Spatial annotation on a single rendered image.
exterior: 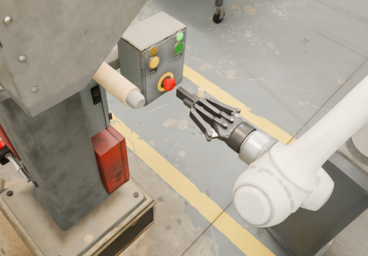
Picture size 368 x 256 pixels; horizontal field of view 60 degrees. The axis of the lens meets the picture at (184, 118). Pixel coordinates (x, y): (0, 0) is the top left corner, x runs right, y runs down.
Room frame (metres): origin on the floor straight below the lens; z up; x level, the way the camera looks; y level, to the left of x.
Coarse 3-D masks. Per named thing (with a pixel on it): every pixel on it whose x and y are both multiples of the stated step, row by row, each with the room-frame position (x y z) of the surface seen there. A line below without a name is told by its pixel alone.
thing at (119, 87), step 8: (104, 64) 0.37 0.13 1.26; (96, 72) 0.36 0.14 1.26; (104, 72) 0.35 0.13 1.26; (112, 72) 0.36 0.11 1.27; (96, 80) 0.35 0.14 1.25; (104, 80) 0.34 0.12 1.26; (112, 80) 0.34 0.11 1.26; (120, 80) 0.34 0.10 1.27; (128, 80) 0.35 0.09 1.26; (112, 88) 0.33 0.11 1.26; (120, 88) 0.33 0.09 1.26; (128, 88) 0.33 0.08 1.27; (136, 88) 0.33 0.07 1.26; (120, 96) 0.32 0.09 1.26
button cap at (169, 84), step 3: (171, 78) 0.65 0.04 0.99; (165, 81) 0.65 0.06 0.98; (168, 81) 0.64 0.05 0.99; (171, 81) 0.64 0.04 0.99; (174, 81) 0.65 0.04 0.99; (165, 84) 0.64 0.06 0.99; (168, 84) 0.64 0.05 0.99; (171, 84) 0.64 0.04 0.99; (174, 84) 0.65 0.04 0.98; (165, 87) 0.63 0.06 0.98; (168, 87) 0.63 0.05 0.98; (171, 87) 0.64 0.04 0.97; (174, 87) 0.65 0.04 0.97; (165, 90) 0.63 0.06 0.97; (168, 90) 0.63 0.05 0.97
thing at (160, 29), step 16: (160, 16) 0.75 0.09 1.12; (128, 32) 0.67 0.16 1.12; (144, 32) 0.67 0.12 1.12; (160, 32) 0.68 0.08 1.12; (176, 32) 0.69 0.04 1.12; (128, 48) 0.63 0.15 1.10; (144, 48) 0.61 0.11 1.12; (160, 48) 0.64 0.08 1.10; (128, 64) 0.63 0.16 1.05; (144, 64) 0.61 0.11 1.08; (160, 64) 0.64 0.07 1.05; (176, 64) 0.69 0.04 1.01; (144, 80) 0.60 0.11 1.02; (160, 80) 0.64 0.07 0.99; (176, 80) 0.70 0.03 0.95; (144, 96) 0.60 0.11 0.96
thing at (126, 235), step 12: (144, 216) 0.62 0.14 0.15; (132, 228) 0.56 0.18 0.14; (144, 228) 0.61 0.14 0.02; (24, 240) 0.42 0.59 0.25; (108, 240) 0.46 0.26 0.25; (120, 240) 0.51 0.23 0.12; (132, 240) 0.55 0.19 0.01; (96, 252) 0.41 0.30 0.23; (108, 252) 0.45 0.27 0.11; (120, 252) 0.49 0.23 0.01
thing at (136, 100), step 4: (132, 92) 0.32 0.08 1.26; (136, 92) 0.32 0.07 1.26; (128, 96) 0.32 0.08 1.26; (132, 96) 0.32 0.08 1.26; (136, 96) 0.31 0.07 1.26; (140, 96) 0.32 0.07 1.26; (128, 100) 0.31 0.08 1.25; (132, 100) 0.31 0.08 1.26; (136, 100) 0.31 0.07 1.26; (140, 100) 0.31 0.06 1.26; (144, 100) 0.32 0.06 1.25; (128, 104) 0.31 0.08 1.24; (132, 104) 0.31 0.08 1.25; (136, 104) 0.31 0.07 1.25; (140, 104) 0.31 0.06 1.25; (136, 108) 0.31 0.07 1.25
